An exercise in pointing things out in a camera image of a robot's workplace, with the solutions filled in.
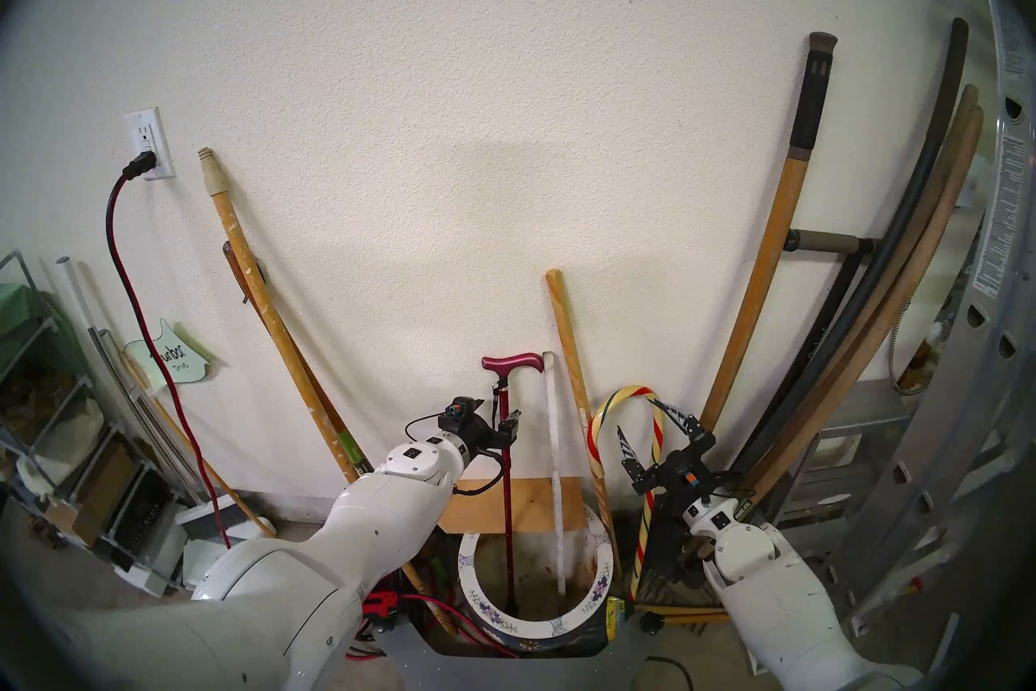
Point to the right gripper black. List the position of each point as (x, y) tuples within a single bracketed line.
[(684, 475)]

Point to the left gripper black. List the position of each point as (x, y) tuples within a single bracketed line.
[(469, 426)]

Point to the striped candy cane stick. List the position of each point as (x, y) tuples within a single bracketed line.
[(596, 454)]

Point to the pink metal walking cane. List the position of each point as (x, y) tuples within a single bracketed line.
[(510, 362)]

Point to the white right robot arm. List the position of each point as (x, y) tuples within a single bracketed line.
[(769, 600)]

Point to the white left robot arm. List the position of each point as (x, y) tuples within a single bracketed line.
[(364, 527)]

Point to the white floral ceramic pot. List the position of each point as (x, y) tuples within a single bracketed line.
[(534, 623)]

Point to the white flat stick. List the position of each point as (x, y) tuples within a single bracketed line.
[(554, 454)]

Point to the wooden board with hole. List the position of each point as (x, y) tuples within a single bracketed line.
[(534, 507)]

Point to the light wooden stick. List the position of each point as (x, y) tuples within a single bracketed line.
[(571, 357)]

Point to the black rake head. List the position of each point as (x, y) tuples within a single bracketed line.
[(668, 560)]

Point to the grey step ladder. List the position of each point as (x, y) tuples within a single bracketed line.
[(866, 414)]

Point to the brown bottle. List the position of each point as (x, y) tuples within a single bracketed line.
[(921, 369)]

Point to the thin wooden dowel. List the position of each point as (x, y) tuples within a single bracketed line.
[(243, 503)]

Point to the dark brown wooden stick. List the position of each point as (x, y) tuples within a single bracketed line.
[(232, 264)]

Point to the green handwritten sign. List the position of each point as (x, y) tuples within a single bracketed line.
[(174, 356)]

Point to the black printed box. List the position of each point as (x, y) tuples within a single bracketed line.
[(146, 519)]

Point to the brown cardboard box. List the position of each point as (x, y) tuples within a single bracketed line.
[(109, 487)]

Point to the aluminium extension ladder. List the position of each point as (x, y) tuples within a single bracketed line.
[(1004, 212)]

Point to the curved wooden pole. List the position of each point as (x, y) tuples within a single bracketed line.
[(971, 139), (951, 139)]

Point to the white plastic pipe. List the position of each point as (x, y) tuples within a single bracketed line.
[(73, 289)]

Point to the grey metal rail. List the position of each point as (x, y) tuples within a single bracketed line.
[(121, 382)]

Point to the white wall switch plate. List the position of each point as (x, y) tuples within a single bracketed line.
[(978, 183)]

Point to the white wall outlet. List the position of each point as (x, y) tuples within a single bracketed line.
[(150, 131)]

